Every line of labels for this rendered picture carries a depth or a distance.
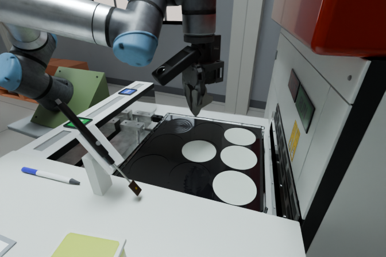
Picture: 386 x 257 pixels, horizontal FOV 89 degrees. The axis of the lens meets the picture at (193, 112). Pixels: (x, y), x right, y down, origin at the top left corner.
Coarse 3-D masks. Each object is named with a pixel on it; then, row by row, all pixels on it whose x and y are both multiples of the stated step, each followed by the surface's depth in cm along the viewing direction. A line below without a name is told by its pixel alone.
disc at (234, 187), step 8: (216, 176) 48; (224, 176) 48; (232, 176) 48; (240, 176) 48; (216, 184) 46; (224, 184) 46; (232, 184) 46; (240, 184) 46; (248, 184) 46; (216, 192) 44; (224, 192) 44; (232, 192) 44; (240, 192) 44; (248, 192) 44; (256, 192) 44; (224, 200) 42; (232, 200) 42; (240, 200) 42; (248, 200) 42
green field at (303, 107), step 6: (300, 90) 40; (300, 96) 40; (300, 102) 39; (306, 102) 35; (300, 108) 38; (306, 108) 35; (300, 114) 38; (306, 114) 34; (306, 120) 34; (306, 126) 33
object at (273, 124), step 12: (276, 120) 64; (276, 132) 58; (276, 144) 54; (276, 156) 51; (276, 168) 55; (276, 180) 51; (276, 192) 47; (288, 192) 39; (276, 204) 44; (288, 204) 36; (288, 216) 34
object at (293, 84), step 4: (292, 72) 50; (292, 76) 50; (292, 80) 49; (296, 80) 45; (288, 84) 53; (292, 84) 48; (296, 84) 44; (292, 88) 48; (296, 88) 44; (292, 92) 47
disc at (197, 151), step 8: (192, 144) 60; (200, 144) 60; (208, 144) 60; (184, 152) 56; (192, 152) 56; (200, 152) 56; (208, 152) 56; (192, 160) 53; (200, 160) 53; (208, 160) 53
